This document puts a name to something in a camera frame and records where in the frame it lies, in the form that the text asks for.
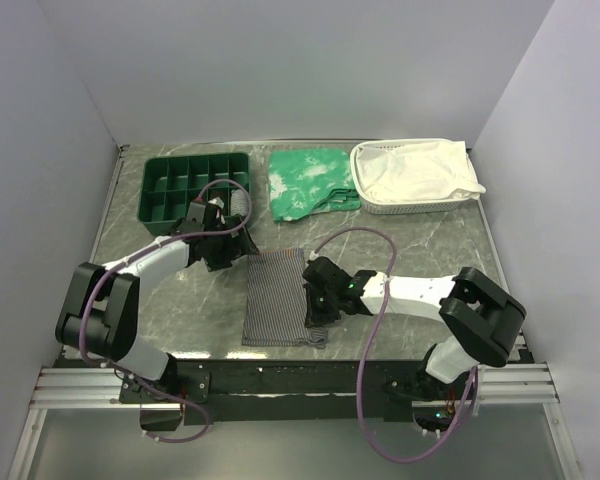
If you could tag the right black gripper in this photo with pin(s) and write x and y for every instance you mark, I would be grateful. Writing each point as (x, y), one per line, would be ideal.
(314, 317)

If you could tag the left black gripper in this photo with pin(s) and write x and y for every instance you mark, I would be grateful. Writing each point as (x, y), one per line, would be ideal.
(238, 246)

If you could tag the green compartment organizer tray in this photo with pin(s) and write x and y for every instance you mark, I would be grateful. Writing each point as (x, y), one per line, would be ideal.
(170, 184)

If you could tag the green white patterned underwear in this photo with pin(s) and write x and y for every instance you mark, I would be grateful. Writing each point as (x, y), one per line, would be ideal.
(307, 182)

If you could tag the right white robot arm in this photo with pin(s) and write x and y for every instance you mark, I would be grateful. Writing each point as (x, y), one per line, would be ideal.
(483, 319)

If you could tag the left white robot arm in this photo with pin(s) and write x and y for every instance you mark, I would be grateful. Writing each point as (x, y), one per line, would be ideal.
(100, 313)

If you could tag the rolled grey striped underwear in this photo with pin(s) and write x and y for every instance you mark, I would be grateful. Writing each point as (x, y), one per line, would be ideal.
(239, 203)

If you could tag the white plastic basket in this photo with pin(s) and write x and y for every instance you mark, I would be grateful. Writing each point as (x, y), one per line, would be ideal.
(410, 202)

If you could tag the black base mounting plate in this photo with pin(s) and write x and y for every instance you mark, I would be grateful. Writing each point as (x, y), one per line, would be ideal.
(268, 390)

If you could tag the white cloth in basket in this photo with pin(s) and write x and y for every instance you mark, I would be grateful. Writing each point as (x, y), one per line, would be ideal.
(420, 170)

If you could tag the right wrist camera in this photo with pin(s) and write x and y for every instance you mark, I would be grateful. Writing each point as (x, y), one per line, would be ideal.
(322, 272)

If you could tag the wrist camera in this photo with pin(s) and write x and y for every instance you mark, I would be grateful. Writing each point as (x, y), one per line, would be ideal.
(205, 213)
(322, 272)

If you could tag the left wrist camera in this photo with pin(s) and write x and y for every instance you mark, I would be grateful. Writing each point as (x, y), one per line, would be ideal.
(205, 213)

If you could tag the aluminium frame rail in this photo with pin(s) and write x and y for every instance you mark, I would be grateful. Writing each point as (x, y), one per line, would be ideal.
(76, 388)

